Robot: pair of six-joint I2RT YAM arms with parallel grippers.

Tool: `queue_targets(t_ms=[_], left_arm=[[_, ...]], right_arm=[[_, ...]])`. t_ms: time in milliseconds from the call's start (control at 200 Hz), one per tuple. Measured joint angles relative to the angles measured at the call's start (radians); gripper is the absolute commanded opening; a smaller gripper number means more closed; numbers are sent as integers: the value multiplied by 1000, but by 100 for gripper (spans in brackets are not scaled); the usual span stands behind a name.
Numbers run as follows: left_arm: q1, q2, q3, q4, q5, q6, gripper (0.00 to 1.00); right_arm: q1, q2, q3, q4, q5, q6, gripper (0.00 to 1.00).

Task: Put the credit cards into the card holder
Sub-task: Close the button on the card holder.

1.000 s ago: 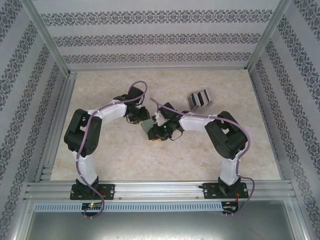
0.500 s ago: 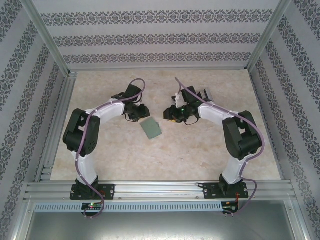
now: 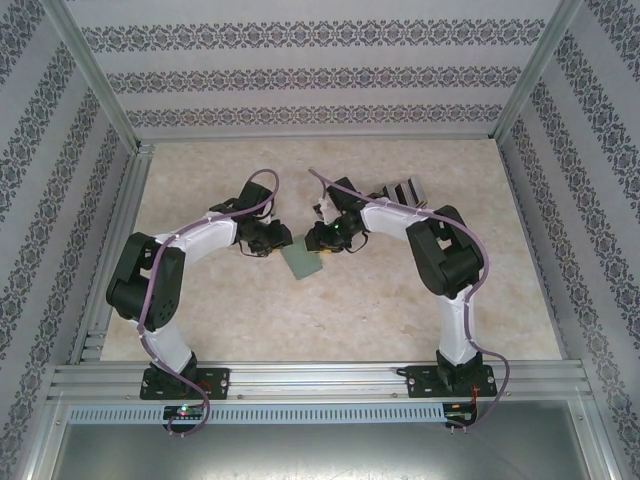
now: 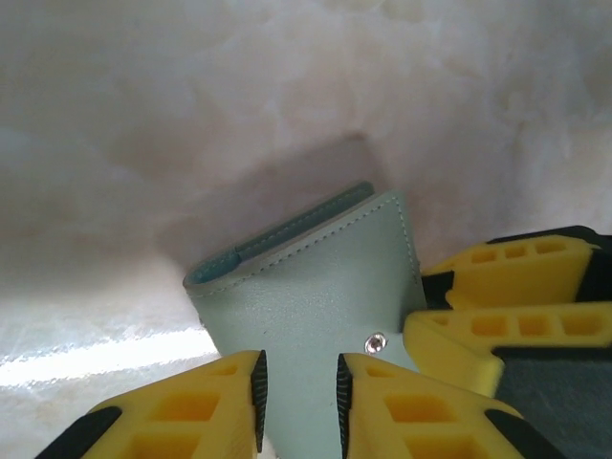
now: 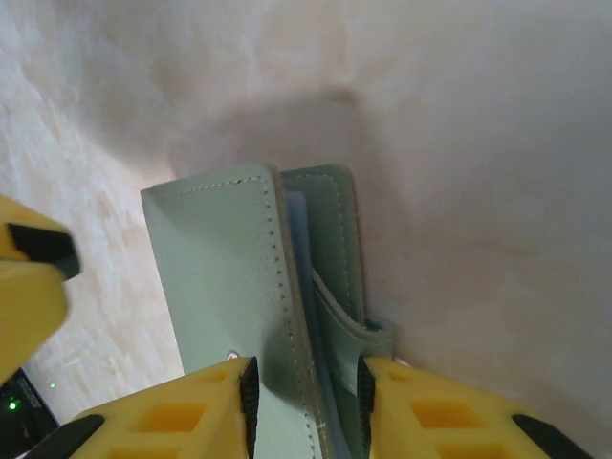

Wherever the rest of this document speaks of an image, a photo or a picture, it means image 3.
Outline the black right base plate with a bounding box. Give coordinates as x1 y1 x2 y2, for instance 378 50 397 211
405 364 498 400

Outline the aluminium mounting rail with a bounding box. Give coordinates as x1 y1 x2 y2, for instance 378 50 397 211
47 359 594 402

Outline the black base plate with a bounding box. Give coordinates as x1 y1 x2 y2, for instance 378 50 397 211
405 364 498 400
140 367 232 402

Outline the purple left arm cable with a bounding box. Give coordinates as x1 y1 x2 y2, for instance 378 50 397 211
135 168 281 441

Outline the left green circuit board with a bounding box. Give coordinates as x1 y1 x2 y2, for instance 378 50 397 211
163 405 207 421

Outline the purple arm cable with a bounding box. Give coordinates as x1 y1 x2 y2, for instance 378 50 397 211
135 168 281 441
308 168 514 436

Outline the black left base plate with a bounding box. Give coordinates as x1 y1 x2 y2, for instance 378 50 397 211
140 367 232 402

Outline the slotted grey cable duct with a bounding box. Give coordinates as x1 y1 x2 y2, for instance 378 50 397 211
67 403 447 424

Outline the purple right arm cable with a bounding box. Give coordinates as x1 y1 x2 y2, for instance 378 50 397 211
308 168 514 436

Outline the grey sheet metal panel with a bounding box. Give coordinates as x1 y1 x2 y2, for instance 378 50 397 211
49 422 596 480

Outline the aluminium side rail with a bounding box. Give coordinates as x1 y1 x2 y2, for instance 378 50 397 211
69 142 157 364

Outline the aluminium frame post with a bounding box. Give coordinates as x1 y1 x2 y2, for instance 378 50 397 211
490 0 585 146
42 0 145 154

